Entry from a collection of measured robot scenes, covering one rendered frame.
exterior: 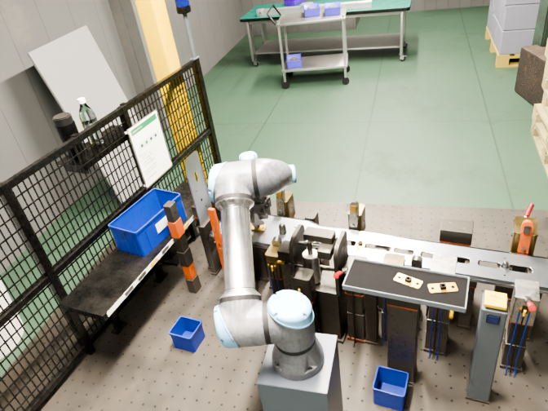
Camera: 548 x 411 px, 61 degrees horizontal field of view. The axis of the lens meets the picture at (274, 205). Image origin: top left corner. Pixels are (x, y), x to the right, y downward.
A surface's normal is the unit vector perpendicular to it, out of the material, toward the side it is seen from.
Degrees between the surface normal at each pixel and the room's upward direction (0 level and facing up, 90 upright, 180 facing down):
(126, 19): 90
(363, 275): 0
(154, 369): 0
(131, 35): 90
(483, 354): 90
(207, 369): 0
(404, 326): 90
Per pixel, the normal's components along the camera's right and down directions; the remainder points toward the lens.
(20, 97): 0.96, 0.04
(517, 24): -0.23, 0.57
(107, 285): -0.13, -0.82
